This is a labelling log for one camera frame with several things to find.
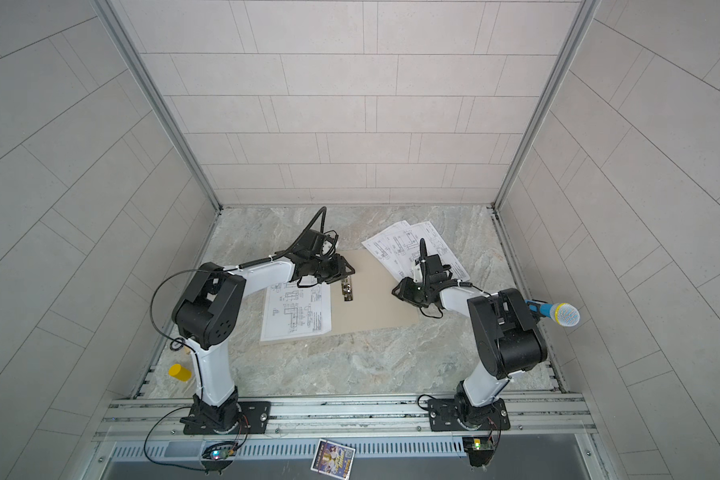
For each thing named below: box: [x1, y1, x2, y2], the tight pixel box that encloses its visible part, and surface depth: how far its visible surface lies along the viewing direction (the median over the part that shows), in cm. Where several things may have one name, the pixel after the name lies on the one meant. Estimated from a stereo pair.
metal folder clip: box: [341, 276, 353, 301], surface depth 94 cm
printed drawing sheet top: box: [260, 281, 332, 342], surface depth 91 cm
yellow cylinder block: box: [168, 364, 192, 382], surface depth 75 cm
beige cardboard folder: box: [329, 249, 420, 335], surface depth 93 cm
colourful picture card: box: [310, 439, 356, 480], surface depth 66 cm
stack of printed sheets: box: [361, 220, 470, 282], surface depth 107 cm
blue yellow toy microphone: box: [524, 299, 581, 327], surface depth 64 cm
